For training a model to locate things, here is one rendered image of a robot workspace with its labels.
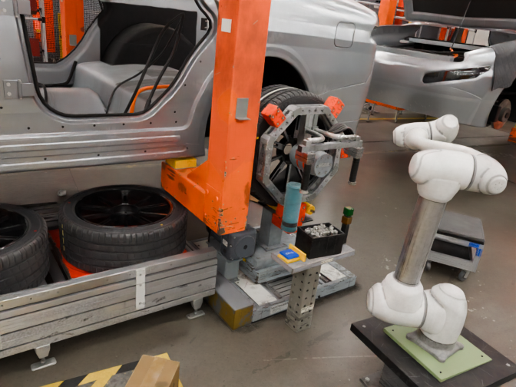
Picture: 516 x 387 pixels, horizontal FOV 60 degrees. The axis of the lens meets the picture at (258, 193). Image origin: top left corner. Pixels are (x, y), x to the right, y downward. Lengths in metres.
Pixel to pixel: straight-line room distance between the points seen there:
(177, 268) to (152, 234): 0.21
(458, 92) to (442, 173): 3.13
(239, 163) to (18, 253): 1.01
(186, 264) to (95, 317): 0.48
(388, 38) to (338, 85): 3.14
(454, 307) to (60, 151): 1.85
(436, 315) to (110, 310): 1.41
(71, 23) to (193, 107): 2.22
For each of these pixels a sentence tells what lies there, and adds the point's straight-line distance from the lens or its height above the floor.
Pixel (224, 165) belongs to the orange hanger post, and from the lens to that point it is 2.02.
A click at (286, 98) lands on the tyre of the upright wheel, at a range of 2.33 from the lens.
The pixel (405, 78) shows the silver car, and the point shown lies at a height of 1.10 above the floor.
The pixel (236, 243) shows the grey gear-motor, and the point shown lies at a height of 0.35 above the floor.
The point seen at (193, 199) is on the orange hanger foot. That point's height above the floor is 0.60.
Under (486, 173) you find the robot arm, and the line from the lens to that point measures 1.70.
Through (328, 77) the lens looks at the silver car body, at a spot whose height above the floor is 1.20.
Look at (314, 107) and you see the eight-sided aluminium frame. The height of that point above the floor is 1.12.
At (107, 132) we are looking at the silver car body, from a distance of 2.32.
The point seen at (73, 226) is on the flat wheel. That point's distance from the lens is 2.29.
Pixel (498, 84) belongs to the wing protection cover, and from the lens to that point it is 4.90.
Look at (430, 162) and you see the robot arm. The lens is 1.65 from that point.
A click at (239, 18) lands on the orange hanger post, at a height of 1.50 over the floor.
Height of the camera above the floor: 1.52
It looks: 22 degrees down
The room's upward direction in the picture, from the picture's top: 7 degrees clockwise
